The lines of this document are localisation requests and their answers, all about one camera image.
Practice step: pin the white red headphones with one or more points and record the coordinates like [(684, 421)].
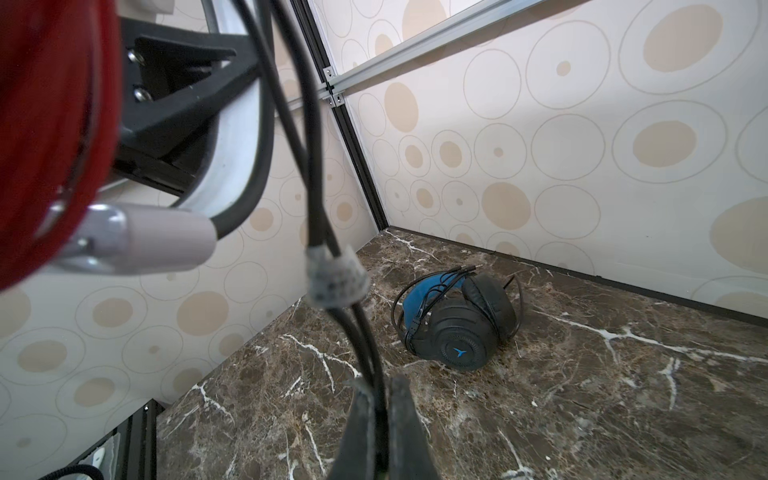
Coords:
[(125, 239)]

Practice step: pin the black frame post left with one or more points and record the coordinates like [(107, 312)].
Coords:
[(340, 113)]

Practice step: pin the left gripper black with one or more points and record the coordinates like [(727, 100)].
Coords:
[(175, 84)]

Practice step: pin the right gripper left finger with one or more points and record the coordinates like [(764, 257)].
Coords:
[(356, 456)]

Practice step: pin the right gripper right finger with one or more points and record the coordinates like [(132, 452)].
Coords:
[(409, 455)]

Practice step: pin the black blue headphones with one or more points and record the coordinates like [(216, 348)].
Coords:
[(458, 317)]

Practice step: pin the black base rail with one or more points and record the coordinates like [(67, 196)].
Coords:
[(126, 452)]

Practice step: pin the horizontal aluminium rail back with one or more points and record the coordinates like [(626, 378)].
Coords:
[(466, 22)]

